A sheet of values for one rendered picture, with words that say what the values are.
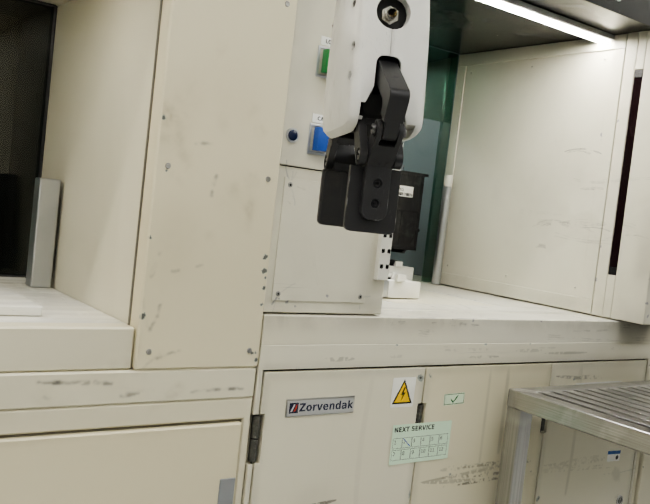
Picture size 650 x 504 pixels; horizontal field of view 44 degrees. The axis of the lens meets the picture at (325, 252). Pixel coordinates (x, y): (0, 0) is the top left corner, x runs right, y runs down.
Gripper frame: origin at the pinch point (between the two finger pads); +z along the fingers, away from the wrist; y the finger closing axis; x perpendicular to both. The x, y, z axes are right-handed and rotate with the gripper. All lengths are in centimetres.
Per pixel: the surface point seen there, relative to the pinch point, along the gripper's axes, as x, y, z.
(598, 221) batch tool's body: -67, 87, -4
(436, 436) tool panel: -31, 63, 32
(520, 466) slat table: -46, 64, 37
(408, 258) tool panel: -50, 150, 10
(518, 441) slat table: -45, 64, 33
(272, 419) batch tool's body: -3, 50, 28
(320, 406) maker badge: -10, 53, 26
